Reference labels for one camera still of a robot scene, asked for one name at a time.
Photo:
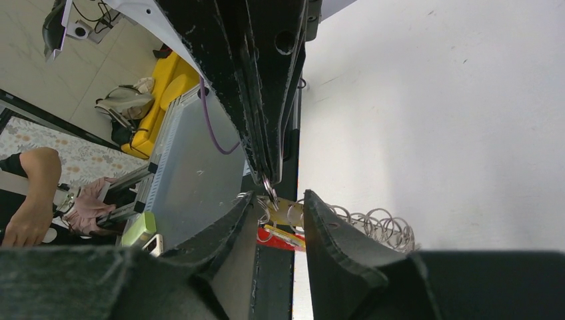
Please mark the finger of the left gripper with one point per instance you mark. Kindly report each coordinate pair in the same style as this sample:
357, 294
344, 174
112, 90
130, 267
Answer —
275, 56
215, 35

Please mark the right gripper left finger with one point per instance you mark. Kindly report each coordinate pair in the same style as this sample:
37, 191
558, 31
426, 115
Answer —
209, 276

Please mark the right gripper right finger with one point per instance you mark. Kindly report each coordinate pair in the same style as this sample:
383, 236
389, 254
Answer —
353, 277

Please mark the red handled keyring holder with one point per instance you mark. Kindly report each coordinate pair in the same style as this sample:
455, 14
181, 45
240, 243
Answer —
378, 224

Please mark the yellow key tag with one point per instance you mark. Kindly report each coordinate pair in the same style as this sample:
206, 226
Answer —
285, 227

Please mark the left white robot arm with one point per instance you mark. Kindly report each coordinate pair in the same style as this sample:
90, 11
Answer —
150, 16

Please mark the person hand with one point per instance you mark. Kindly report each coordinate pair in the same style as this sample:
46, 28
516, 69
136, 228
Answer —
30, 224

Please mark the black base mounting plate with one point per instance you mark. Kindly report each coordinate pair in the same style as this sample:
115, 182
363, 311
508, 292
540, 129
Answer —
273, 271

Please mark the green box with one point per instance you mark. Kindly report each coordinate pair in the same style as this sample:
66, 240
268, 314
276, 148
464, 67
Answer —
140, 231

